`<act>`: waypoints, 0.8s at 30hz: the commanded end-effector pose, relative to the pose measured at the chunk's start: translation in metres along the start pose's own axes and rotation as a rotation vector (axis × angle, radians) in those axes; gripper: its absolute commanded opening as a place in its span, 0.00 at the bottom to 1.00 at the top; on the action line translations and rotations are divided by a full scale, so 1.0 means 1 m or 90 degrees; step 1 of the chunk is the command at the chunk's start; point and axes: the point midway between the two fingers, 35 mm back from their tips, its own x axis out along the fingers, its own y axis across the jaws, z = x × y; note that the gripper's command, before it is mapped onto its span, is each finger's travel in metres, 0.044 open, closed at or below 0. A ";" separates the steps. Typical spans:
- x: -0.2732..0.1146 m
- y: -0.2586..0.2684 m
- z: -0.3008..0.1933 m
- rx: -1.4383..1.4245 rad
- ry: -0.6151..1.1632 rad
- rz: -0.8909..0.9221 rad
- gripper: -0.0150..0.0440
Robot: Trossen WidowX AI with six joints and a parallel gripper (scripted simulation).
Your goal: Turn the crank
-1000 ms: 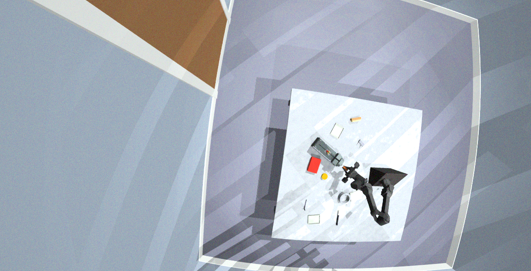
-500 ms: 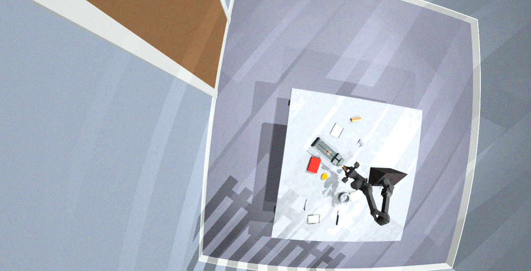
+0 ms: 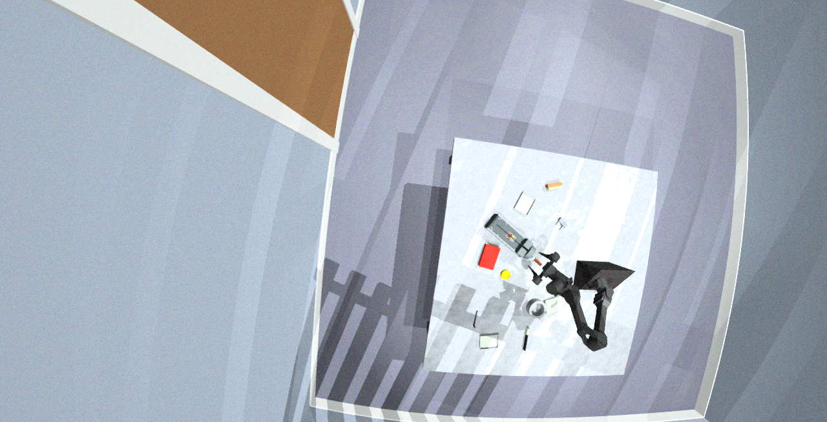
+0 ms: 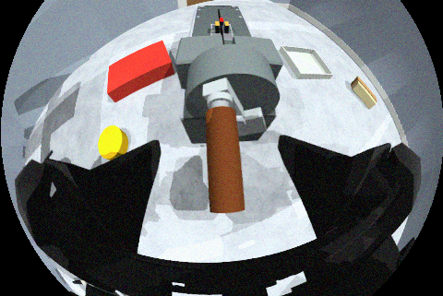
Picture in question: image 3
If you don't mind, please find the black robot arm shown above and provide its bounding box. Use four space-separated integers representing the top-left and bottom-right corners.
541 262 614 352

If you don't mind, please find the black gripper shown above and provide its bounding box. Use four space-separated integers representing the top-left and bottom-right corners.
528 251 561 285

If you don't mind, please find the grey cylinder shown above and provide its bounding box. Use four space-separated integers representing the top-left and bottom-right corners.
526 298 547 318

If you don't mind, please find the red rectangular block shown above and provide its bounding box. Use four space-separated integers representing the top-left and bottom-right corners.
478 244 500 270

